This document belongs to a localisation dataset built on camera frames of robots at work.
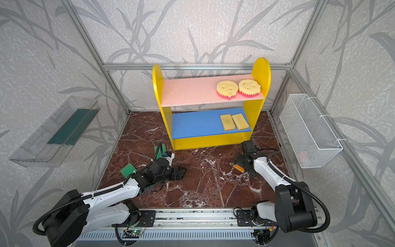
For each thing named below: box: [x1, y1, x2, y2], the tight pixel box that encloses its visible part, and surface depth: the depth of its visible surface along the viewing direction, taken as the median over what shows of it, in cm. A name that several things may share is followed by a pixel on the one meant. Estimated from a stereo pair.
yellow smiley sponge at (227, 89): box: [216, 80, 239, 101], surface depth 72 cm
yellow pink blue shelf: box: [152, 57, 272, 151], surface depth 93 cm
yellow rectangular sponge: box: [231, 113, 250, 131], surface depth 96 cm
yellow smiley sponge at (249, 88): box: [237, 79, 262, 99], surface depth 72 cm
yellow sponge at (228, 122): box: [220, 113, 236, 132], surface depth 95 cm
